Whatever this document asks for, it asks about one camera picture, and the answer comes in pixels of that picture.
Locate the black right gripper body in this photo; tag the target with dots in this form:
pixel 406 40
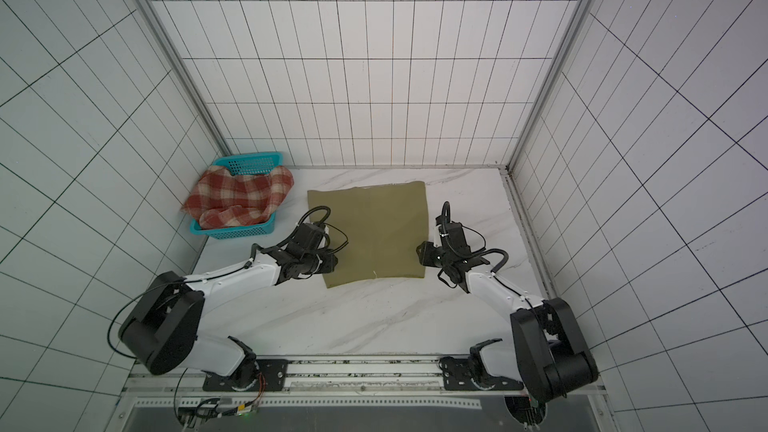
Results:
pixel 428 253

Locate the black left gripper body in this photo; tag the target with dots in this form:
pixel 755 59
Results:
pixel 324 260

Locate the olive green skirt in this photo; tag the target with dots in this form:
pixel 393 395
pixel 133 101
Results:
pixel 383 226

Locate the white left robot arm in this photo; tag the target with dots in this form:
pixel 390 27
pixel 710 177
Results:
pixel 162 328

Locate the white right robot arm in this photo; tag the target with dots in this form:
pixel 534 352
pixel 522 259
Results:
pixel 547 356

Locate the red plaid skirt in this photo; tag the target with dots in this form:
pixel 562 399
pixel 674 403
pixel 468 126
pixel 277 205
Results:
pixel 222 200

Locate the teal plastic basket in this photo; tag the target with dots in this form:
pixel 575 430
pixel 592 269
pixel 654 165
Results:
pixel 246 164

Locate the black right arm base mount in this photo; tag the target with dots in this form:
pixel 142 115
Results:
pixel 489 366

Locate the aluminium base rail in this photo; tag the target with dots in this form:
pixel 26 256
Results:
pixel 324 381

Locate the aluminium corner post left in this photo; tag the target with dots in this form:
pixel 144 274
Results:
pixel 174 59

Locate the electronics board with wires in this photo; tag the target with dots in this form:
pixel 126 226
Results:
pixel 211 408

